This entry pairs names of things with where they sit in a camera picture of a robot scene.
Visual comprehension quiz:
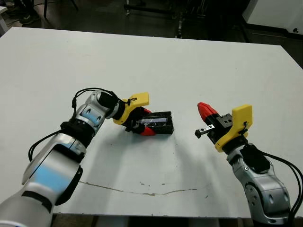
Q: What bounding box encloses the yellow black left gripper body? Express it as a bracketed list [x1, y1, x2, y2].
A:
[113, 92, 150, 133]

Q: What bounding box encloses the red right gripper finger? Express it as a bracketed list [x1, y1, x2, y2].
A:
[197, 104, 213, 123]
[198, 102, 220, 118]

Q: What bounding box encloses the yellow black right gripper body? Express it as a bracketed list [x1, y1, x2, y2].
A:
[195, 105, 253, 153]

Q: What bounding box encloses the glossy black box lid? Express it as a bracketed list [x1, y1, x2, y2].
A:
[136, 110, 175, 135]

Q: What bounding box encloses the white cabinet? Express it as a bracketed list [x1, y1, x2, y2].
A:
[241, 0, 303, 34]

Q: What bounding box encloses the white side table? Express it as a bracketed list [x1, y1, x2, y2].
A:
[0, 6, 8, 34]

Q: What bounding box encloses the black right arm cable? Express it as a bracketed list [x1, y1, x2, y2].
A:
[260, 151, 303, 213]

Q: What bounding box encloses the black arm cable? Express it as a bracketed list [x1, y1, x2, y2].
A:
[260, 151, 303, 213]
[28, 87, 131, 161]

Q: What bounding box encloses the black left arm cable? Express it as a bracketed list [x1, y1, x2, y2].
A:
[28, 87, 131, 161]

